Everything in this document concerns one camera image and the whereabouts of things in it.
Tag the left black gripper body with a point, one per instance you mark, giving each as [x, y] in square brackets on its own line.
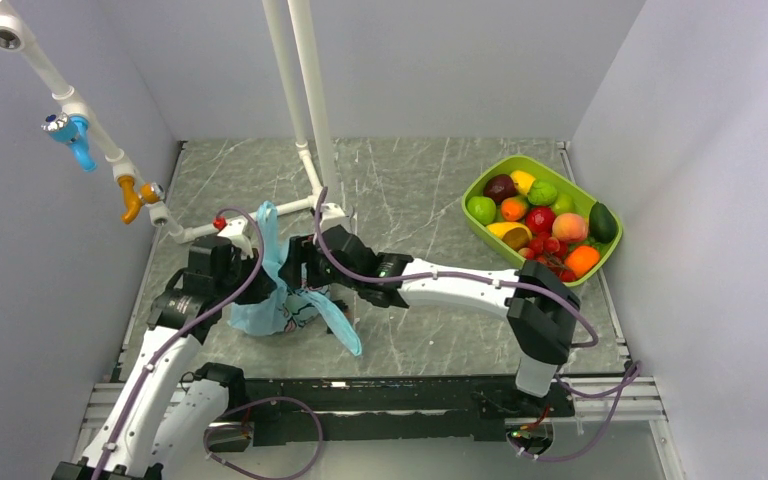
[241, 268]

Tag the light blue plastic bag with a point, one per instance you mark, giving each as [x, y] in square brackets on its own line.
[289, 308]

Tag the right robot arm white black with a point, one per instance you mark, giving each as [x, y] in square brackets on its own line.
[541, 311]

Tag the orange fake tangerine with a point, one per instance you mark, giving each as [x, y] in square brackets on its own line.
[582, 260]

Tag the red fake cherry bunch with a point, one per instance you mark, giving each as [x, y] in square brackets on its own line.
[551, 252]

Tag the blue tap valve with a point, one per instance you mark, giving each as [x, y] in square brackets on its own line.
[71, 131]

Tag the orange tap valve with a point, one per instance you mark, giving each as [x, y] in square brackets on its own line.
[135, 197]

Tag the yellow fake mango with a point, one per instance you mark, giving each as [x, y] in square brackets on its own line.
[514, 235]

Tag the light green fake lime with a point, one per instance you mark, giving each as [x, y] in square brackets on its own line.
[564, 203]

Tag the red fake apple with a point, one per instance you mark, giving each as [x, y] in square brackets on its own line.
[539, 220]

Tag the bumpy green fake fruit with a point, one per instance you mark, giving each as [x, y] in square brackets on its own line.
[542, 193]

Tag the yellow fake lemon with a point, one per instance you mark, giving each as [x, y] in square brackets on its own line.
[523, 181]

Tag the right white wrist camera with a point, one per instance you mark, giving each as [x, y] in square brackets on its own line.
[331, 215]

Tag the dark green fake avocado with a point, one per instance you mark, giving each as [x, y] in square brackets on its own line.
[603, 226]

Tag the dark purple fake plum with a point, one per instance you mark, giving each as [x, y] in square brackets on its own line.
[499, 188]

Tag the fake peach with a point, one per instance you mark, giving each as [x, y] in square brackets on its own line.
[570, 228]

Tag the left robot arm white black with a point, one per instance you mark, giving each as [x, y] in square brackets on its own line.
[144, 436]

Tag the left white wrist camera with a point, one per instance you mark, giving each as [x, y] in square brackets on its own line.
[237, 230]

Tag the green fake apple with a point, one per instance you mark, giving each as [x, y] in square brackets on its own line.
[482, 209]

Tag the small orange fake fruit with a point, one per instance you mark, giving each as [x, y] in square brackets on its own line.
[514, 209]

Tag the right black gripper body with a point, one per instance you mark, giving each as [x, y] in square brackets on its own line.
[317, 271]

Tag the white PVC pipe stand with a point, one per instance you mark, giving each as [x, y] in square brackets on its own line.
[236, 69]

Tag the green plastic fruit tray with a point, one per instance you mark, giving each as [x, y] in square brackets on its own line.
[583, 200]

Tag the white pipe with taps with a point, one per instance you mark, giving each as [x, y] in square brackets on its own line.
[17, 37]

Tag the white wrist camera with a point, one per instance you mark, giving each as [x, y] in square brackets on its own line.
[237, 230]
[331, 215]

